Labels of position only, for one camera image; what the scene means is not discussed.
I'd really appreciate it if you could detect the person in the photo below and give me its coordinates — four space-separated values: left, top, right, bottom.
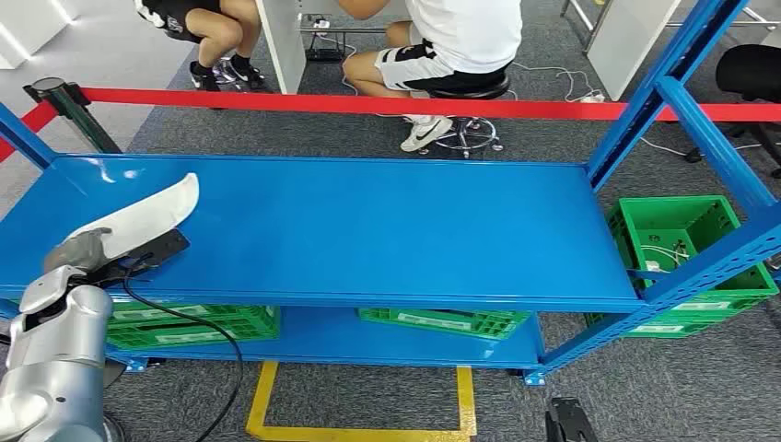
337 0 524 154
133 0 268 94

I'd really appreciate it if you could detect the black right robot foot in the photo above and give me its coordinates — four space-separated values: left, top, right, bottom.
543 397 600 442

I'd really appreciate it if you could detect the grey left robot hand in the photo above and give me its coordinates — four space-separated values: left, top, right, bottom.
43 227 115 276

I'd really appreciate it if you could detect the black office chair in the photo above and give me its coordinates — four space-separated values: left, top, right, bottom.
684 43 781 180

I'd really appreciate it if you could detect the long red barrier belt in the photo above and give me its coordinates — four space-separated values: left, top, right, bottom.
77 87 781 123

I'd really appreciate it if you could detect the blue metal shelf rack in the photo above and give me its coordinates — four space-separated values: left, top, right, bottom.
0 0 781 389

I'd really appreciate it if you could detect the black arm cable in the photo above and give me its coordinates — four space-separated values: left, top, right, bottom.
121 252 245 442

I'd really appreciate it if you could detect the black wire basket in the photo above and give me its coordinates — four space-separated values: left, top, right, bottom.
303 29 350 63

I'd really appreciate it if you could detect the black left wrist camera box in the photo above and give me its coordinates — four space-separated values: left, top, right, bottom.
85 228 191 288

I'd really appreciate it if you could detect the white cable bundle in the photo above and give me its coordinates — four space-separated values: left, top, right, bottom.
639 240 692 273

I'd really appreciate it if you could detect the white curved car part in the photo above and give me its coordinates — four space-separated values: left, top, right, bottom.
66 172 201 262

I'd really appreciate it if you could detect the black round stool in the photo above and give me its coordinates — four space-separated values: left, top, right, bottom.
419 73 511 160

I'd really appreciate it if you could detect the black stanchion post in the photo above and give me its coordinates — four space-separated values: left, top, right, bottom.
23 76 123 156

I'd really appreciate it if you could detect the short red barrier belt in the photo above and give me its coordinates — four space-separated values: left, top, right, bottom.
0 100 60 164

